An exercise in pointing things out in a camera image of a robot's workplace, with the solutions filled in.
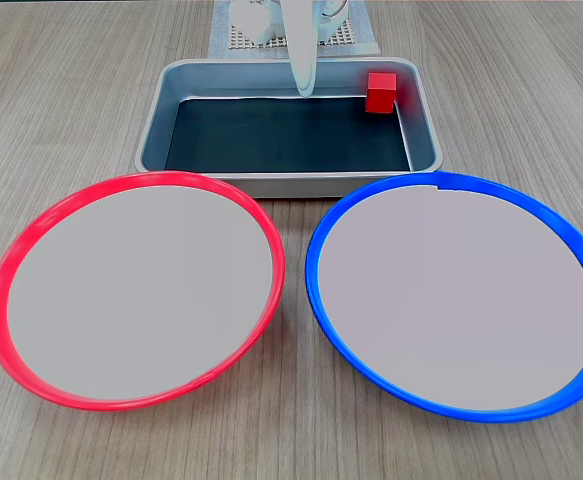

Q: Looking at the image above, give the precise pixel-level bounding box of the black tray liner mat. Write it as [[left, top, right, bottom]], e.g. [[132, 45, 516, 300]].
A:
[[164, 96, 412, 174]]

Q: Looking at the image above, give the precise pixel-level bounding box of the white mesh grid mat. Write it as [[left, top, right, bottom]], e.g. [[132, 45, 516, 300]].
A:
[[227, 8, 358, 51]]

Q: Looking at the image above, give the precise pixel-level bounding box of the red cube block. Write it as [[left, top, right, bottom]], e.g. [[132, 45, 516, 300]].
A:
[[364, 72, 398, 115]]

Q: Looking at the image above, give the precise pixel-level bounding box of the blue-rimmed round dish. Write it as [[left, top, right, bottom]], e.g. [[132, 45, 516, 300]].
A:
[[304, 170, 583, 425]]

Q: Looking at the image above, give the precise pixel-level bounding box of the translucent white sheet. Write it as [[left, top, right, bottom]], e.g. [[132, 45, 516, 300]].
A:
[[207, 0, 383, 59]]

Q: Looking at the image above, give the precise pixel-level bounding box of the silver metal tray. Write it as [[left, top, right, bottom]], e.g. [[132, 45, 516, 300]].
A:
[[134, 57, 445, 200]]

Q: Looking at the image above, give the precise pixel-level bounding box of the red-rimmed round dish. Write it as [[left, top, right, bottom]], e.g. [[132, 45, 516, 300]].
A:
[[0, 170, 287, 413]]

